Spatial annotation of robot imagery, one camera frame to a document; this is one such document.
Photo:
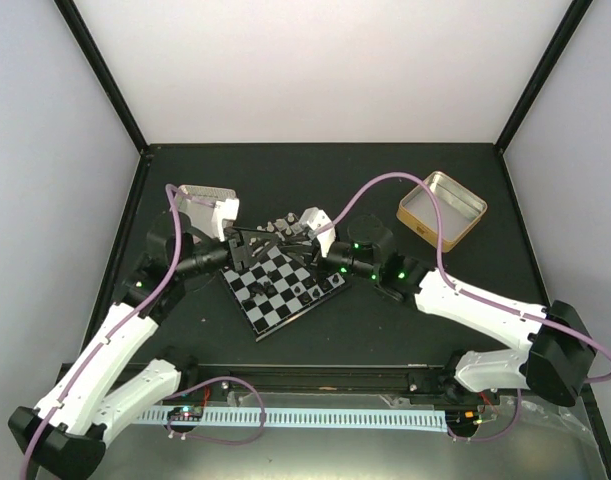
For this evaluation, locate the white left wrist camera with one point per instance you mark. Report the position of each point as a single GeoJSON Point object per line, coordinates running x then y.
{"type": "Point", "coordinates": [220, 215]}

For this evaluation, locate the black frame post right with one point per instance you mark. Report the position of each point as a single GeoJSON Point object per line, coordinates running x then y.
{"type": "Point", "coordinates": [564, 32]}

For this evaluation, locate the white slotted cable duct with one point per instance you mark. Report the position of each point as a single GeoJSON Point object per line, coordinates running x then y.
{"type": "Point", "coordinates": [300, 418]}

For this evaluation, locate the black frame post left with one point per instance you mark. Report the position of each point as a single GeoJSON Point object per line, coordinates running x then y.
{"type": "Point", "coordinates": [88, 46]}

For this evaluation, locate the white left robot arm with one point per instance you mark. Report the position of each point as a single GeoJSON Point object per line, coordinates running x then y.
{"type": "Point", "coordinates": [69, 430]}

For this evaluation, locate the black frame post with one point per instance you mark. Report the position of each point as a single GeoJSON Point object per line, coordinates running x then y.
{"type": "Point", "coordinates": [88, 46]}
{"type": "Point", "coordinates": [564, 32]}

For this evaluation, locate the black and white chessboard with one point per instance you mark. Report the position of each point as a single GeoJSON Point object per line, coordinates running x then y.
{"type": "Point", "coordinates": [279, 289]}

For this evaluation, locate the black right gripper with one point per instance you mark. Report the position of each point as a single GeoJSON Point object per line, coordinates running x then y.
{"type": "Point", "coordinates": [322, 274]}

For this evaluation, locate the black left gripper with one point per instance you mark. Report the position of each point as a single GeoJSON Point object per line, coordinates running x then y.
{"type": "Point", "coordinates": [239, 244]}

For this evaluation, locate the pink metal tin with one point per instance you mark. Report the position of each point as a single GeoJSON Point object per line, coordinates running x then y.
{"type": "Point", "coordinates": [198, 202]}

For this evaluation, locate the gold metal tin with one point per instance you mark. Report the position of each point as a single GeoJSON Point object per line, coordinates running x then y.
{"type": "Point", "coordinates": [460, 210]}

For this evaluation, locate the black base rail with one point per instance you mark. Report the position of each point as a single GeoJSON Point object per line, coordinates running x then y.
{"type": "Point", "coordinates": [305, 382]}

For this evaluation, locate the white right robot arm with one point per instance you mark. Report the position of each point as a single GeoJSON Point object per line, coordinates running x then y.
{"type": "Point", "coordinates": [546, 349]}

